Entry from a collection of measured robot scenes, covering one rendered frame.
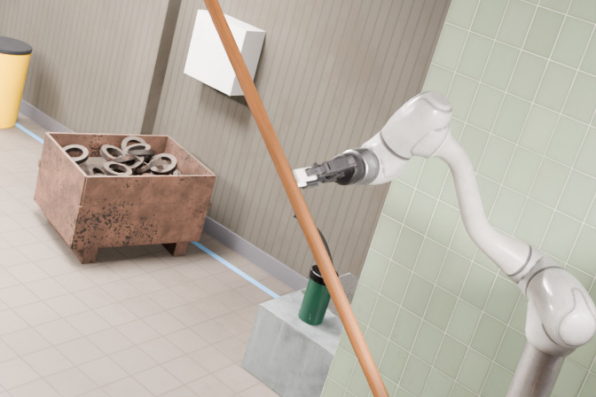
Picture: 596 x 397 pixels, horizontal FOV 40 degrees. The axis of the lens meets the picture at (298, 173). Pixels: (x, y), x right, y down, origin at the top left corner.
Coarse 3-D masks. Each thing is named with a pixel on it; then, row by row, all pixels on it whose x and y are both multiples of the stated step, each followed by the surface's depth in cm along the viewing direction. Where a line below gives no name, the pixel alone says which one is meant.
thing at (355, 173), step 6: (336, 156) 192; (342, 156) 191; (354, 156) 191; (360, 162) 191; (348, 168) 187; (354, 168) 189; (360, 168) 191; (348, 174) 190; (354, 174) 189; (360, 174) 191; (342, 180) 191; (348, 180) 190; (354, 180) 191
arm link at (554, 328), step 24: (528, 288) 208; (552, 288) 199; (576, 288) 198; (528, 312) 205; (552, 312) 194; (576, 312) 191; (528, 336) 203; (552, 336) 195; (576, 336) 192; (528, 360) 205; (552, 360) 201; (528, 384) 205; (552, 384) 205
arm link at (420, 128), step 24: (432, 96) 190; (408, 120) 191; (432, 120) 189; (408, 144) 193; (432, 144) 192; (456, 144) 196; (456, 168) 198; (456, 192) 204; (480, 216) 206; (480, 240) 209; (504, 240) 210; (504, 264) 211
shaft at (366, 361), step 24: (216, 0) 182; (216, 24) 180; (240, 72) 178; (264, 120) 176; (288, 168) 175; (288, 192) 174; (312, 240) 171; (336, 288) 170; (360, 336) 168; (360, 360) 167
